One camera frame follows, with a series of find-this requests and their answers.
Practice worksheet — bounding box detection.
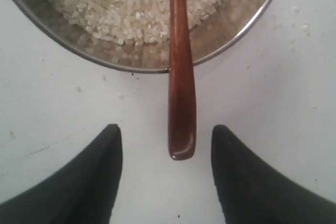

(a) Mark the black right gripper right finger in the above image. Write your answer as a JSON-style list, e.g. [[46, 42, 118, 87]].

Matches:
[[211, 125, 335, 223]]

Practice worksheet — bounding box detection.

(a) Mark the brown wooden spoon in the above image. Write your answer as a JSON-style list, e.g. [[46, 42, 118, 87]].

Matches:
[[168, 0, 196, 161]]

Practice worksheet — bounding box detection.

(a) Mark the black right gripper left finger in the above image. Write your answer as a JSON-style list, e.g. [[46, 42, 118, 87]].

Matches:
[[1, 124, 123, 223]]

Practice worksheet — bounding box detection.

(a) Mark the wide steel rice bowl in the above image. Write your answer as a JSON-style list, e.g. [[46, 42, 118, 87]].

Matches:
[[12, 0, 272, 73]]

